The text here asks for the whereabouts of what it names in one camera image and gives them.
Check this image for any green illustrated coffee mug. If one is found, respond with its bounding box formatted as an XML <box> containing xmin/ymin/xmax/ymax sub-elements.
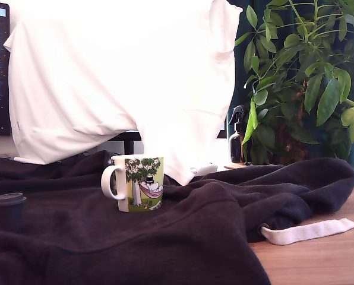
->
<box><xmin>100</xmin><ymin>154</ymin><xmax>165</xmax><ymax>213</ymax></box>

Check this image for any black monitor stand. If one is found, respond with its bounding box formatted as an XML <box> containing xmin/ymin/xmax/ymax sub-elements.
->
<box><xmin>105</xmin><ymin>129</ymin><xmax>144</xmax><ymax>156</ymax></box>

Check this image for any dark spray bottle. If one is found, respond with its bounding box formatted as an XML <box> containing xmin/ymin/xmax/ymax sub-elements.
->
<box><xmin>227</xmin><ymin>104</ymin><xmax>254</xmax><ymax>164</ymax></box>

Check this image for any white cloth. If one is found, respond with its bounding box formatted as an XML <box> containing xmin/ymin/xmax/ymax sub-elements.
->
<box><xmin>2</xmin><ymin>0</ymin><xmax>244</xmax><ymax>186</ymax></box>

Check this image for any black fleece garment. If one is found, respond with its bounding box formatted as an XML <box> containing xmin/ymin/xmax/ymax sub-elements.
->
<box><xmin>0</xmin><ymin>150</ymin><xmax>354</xmax><ymax>285</ymax></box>

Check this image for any green leafy houseplant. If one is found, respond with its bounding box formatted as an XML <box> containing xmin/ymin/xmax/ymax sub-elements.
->
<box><xmin>234</xmin><ymin>0</ymin><xmax>354</xmax><ymax>166</ymax></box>

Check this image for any white flat drawstring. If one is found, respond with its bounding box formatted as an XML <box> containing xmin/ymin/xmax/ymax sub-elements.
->
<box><xmin>261</xmin><ymin>217</ymin><xmax>354</xmax><ymax>246</ymax></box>

